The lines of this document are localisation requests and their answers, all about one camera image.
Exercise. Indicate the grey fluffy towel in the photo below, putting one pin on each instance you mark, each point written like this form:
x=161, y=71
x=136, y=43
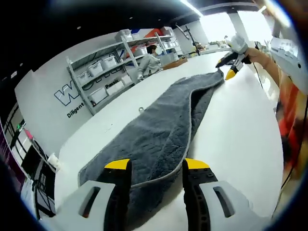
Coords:
x=154, y=134

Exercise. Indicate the person's right hand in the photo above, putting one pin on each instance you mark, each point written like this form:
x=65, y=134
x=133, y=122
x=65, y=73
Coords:
x=257, y=56

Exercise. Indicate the black tripod stand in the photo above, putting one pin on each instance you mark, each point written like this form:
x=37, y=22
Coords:
x=191, y=38

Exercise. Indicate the white chest device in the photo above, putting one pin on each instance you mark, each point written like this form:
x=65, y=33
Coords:
x=286, y=53

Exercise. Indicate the person's orange clothing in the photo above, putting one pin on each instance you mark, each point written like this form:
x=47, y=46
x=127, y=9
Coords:
x=293, y=106

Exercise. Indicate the black monitor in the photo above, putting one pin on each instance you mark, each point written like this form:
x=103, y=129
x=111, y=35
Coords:
x=32, y=161

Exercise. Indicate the grey metal shelf rack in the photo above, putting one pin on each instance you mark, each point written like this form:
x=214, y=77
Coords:
x=125, y=42

